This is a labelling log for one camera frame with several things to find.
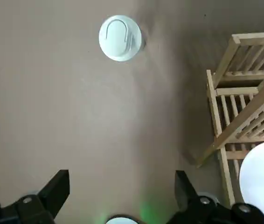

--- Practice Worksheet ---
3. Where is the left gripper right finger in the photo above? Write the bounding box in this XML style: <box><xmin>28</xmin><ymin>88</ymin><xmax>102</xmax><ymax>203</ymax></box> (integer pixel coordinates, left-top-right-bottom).
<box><xmin>175</xmin><ymin>170</ymin><xmax>264</xmax><ymax>224</ymax></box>

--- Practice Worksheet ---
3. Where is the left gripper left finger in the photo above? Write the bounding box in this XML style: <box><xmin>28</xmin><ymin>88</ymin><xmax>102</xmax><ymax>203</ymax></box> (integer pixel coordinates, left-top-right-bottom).
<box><xmin>0</xmin><ymin>169</ymin><xmax>70</xmax><ymax>224</ymax></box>

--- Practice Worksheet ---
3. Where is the pale plate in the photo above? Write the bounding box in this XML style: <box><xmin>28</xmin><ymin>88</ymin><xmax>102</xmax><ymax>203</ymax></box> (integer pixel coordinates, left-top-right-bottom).
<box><xmin>238</xmin><ymin>140</ymin><xmax>264</xmax><ymax>224</ymax></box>

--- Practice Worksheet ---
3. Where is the wooden plate rack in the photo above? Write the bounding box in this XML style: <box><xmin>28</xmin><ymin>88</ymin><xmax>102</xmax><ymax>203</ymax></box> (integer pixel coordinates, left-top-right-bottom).
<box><xmin>196</xmin><ymin>31</ymin><xmax>264</xmax><ymax>210</ymax></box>

